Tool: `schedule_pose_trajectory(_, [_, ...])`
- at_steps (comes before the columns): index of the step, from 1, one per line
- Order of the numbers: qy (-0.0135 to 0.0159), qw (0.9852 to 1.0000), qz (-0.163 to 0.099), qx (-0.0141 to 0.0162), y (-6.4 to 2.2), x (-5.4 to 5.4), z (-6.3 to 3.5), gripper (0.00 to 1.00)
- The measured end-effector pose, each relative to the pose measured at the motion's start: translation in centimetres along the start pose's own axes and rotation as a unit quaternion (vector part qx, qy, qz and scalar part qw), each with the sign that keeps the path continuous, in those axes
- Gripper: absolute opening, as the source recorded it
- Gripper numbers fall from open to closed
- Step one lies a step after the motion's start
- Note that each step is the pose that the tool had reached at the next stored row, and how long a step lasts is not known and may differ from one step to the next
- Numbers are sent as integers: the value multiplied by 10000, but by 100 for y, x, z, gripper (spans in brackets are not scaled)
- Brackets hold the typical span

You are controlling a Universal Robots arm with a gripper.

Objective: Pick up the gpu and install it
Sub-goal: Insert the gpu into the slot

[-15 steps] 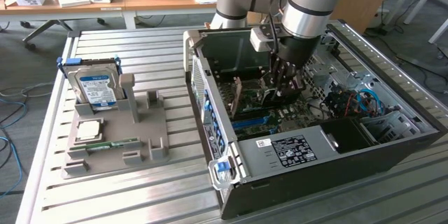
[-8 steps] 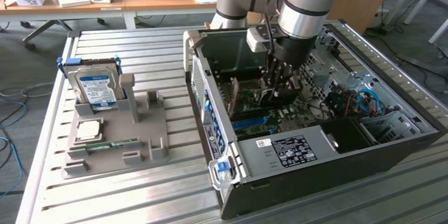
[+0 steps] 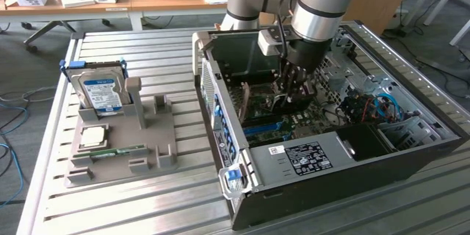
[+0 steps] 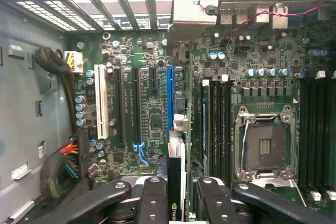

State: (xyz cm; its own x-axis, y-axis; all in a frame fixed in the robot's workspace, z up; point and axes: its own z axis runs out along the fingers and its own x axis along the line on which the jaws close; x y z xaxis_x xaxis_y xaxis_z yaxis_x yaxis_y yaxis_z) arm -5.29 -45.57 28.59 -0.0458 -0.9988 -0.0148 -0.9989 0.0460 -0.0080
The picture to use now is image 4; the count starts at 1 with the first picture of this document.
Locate metal socket cover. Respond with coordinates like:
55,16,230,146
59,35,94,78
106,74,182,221
250,176,299,192

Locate black RAM slot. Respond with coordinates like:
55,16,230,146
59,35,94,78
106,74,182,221
317,73,327,201
225,76,233,180
218,74,226,180
308,73,318,198
211,76,218,180
327,71,336,201
299,73,308,196

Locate CPU socket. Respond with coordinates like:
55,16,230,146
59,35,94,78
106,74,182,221
234,104,299,183

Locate socket locking lever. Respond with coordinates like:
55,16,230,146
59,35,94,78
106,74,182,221
241,115,278,158

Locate green motherboard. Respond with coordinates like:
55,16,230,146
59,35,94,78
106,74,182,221
62,6,336,209

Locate long black expansion slot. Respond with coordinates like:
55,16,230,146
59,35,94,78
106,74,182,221
113,68,126,146

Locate white PCI expansion slot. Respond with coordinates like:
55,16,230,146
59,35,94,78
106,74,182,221
93,63,110,141

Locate short black expansion slot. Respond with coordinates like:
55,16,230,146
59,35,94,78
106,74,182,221
149,67,159,91

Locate white power connector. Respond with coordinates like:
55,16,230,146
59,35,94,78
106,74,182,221
64,50,85,74

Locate open black PC case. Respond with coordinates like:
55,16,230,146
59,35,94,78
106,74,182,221
0,0,336,224

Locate metal USB port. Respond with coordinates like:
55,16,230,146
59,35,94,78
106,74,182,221
219,8,234,25
235,7,248,24

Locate tall metal rear port housing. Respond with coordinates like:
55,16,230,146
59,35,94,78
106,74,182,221
271,3,289,30

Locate main power connector coloured wires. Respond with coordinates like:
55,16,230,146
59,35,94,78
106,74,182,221
39,132,90,204

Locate black sleeved cable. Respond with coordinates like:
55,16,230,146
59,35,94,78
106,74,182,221
34,47,79,137

